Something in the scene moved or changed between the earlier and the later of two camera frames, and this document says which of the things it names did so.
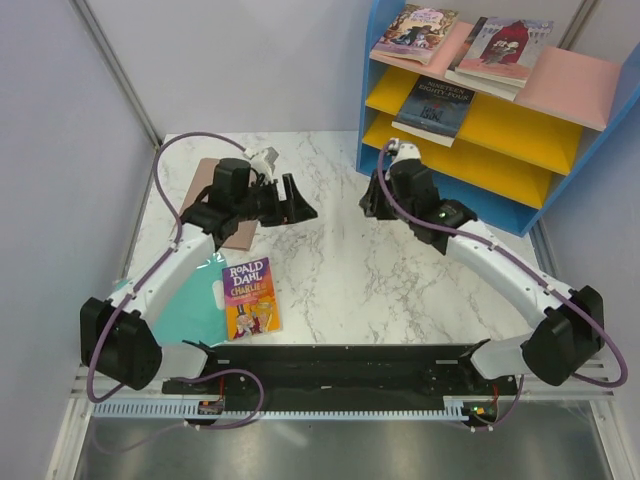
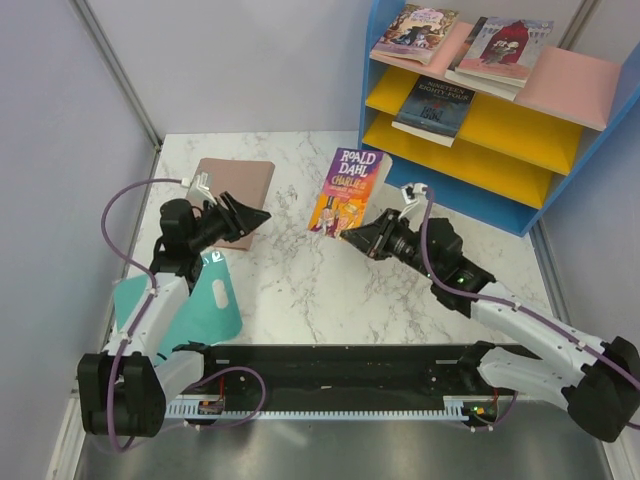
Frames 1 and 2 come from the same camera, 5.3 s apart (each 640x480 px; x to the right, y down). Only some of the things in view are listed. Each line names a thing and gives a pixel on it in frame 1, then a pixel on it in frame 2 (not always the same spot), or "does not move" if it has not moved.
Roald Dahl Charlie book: (251, 305) → (350, 192)
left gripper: (294, 209) → (239, 219)
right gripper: (373, 197) → (372, 239)
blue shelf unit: (508, 157) does not move
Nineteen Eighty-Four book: (433, 110) does not move
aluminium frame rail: (115, 68) does not move
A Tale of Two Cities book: (499, 89) does not move
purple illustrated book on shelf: (416, 34) does not move
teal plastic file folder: (193, 317) does not move
